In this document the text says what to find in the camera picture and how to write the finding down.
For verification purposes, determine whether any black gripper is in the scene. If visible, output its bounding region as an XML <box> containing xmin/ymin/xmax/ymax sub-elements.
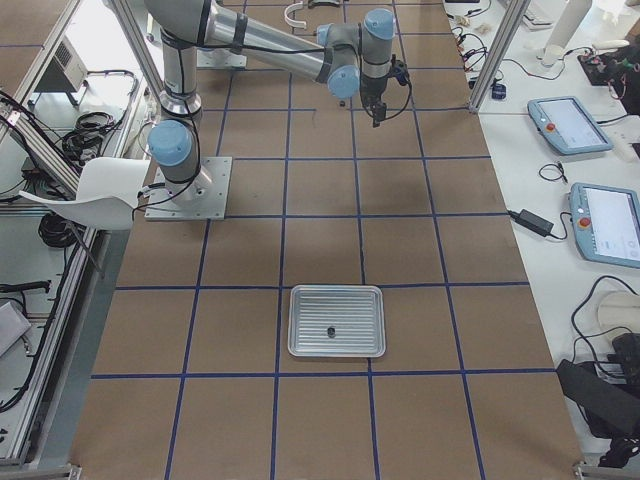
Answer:
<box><xmin>360</xmin><ymin>79</ymin><xmax>388</xmax><ymax>128</ymax></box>

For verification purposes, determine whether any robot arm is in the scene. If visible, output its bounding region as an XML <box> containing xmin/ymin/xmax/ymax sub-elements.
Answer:
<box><xmin>145</xmin><ymin>1</ymin><xmax>395</xmax><ymax>206</ymax></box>

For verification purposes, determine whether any ribbed metal tray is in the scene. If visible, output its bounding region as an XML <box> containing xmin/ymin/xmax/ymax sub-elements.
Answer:
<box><xmin>288</xmin><ymin>285</ymin><xmax>386</xmax><ymax>358</ymax></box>

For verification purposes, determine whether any dark brake shoe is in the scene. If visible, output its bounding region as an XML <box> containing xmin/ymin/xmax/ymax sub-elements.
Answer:
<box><xmin>307</xmin><ymin>0</ymin><xmax>341</xmax><ymax>9</ymax></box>

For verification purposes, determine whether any white curved plastic part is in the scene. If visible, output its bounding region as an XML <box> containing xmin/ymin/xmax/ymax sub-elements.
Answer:
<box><xmin>283</xmin><ymin>1</ymin><xmax>307</xmax><ymax>30</ymax></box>

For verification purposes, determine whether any blue teach pendant far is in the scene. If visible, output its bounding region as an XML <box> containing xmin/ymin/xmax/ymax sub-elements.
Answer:
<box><xmin>527</xmin><ymin>96</ymin><xmax>613</xmax><ymax>156</ymax></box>

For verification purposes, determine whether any blue teach pendant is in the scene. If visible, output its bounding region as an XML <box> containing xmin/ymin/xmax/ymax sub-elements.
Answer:
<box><xmin>527</xmin><ymin>96</ymin><xmax>613</xmax><ymax>156</ymax></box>
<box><xmin>569</xmin><ymin>183</ymin><xmax>639</xmax><ymax>269</ymax></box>

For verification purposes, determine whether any black power adapter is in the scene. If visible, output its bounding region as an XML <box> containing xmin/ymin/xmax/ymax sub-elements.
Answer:
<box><xmin>508</xmin><ymin>209</ymin><xmax>554</xmax><ymax>237</ymax></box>

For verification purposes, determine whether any blue teach pendant near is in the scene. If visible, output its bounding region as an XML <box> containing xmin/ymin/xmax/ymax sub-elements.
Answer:
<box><xmin>569</xmin><ymin>183</ymin><xmax>639</xmax><ymax>269</ymax></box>

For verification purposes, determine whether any white plastic chair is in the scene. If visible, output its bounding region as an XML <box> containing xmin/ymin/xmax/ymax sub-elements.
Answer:
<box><xmin>19</xmin><ymin>157</ymin><xmax>150</xmax><ymax>231</ymax></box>

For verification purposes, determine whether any aluminium frame post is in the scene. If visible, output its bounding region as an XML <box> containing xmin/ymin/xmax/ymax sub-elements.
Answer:
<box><xmin>468</xmin><ymin>0</ymin><xmax>530</xmax><ymax>114</ymax></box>

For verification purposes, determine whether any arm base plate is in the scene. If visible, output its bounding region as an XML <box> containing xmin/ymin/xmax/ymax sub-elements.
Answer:
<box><xmin>197</xmin><ymin>49</ymin><xmax>247</xmax><ymax>70</ymax></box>
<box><xmin>144</xmin><ymin>157</ymin><xmax>232</xmax><ymax>221</ymax></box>

